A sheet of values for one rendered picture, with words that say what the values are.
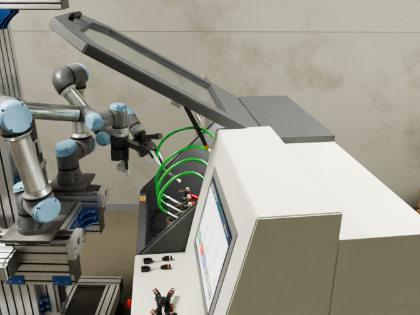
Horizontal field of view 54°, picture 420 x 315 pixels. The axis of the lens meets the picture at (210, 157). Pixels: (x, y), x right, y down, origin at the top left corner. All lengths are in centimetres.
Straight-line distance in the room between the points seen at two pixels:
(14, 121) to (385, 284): 135
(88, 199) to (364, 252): 167
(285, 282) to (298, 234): 15
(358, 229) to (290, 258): 21
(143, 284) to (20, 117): 79
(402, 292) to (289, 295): 33
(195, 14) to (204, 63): 41
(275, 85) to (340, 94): 58
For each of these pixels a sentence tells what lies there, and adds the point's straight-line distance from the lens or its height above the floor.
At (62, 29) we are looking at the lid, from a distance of 166.
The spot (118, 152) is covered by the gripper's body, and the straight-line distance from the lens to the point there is 201.
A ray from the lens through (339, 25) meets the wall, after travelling 377.
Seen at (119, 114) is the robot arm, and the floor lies 153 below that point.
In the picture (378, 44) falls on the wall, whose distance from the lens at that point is 389.
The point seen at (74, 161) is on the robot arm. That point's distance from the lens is 242.
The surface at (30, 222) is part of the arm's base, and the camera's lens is 203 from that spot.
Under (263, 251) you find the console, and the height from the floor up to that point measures 145.
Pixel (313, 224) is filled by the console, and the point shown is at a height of 152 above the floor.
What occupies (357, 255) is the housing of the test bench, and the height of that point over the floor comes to 142.
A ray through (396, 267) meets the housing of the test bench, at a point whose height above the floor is 137.
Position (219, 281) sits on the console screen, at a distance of 126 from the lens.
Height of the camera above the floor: 207
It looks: 22 degrees down
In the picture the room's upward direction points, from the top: straight up
